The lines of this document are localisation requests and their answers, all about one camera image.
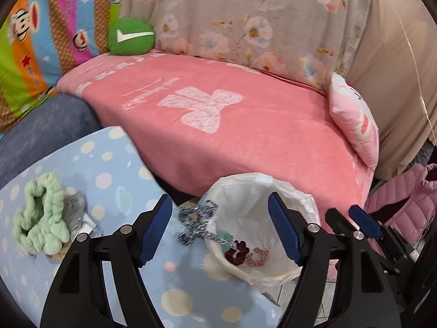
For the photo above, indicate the blue grey cushion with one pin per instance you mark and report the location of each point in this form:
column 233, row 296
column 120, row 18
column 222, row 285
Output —
column 55, row 123

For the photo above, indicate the beige curtain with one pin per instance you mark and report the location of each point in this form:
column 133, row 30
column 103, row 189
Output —
column 395, row 71

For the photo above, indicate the white plastic trash bag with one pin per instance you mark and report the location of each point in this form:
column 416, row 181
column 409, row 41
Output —
column 242, row 212

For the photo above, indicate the green checkmark round cushion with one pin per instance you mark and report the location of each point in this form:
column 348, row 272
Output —
column 130, row 37

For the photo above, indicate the pink bed blanket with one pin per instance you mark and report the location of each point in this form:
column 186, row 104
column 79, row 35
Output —
column 194, row 121

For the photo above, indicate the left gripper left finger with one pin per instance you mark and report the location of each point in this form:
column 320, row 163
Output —
column 78, row 297

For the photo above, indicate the pink padded jacket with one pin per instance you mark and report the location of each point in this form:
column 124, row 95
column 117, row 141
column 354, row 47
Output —
column 406, row 202

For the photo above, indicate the mint green scrunchie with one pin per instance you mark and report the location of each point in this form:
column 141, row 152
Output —
column 40, row 227

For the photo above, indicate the teal scrunchie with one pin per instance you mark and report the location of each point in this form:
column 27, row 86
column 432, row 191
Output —
column 227, row 240

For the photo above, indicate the pink patterned scrunchie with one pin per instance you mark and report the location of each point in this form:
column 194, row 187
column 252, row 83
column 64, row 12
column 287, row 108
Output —
column 257, row 257

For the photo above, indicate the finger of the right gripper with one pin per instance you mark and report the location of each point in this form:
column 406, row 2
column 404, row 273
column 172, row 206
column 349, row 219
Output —
column 386, row 240
column 338, row 224

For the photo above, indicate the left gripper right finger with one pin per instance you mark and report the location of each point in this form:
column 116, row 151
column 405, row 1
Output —
column 362, row 297

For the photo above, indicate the grey blue knitted scrunchie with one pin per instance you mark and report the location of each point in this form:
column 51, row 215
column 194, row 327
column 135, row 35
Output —
column 195, row 220

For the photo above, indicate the dark red velvet scrunchie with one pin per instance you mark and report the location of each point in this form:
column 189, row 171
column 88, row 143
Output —
column 237, row 255

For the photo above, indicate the colourful monkey striped quilt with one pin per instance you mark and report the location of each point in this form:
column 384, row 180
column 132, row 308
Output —
column 41, row 40

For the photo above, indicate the pink white pillow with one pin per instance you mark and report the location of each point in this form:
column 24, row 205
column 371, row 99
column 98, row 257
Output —
column 353, row 117

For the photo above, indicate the grey fabric pouch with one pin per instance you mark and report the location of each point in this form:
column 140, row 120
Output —
column 77, row 218

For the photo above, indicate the grey floral quilt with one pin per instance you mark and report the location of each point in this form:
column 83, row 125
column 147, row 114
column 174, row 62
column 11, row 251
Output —
column 301, row 40

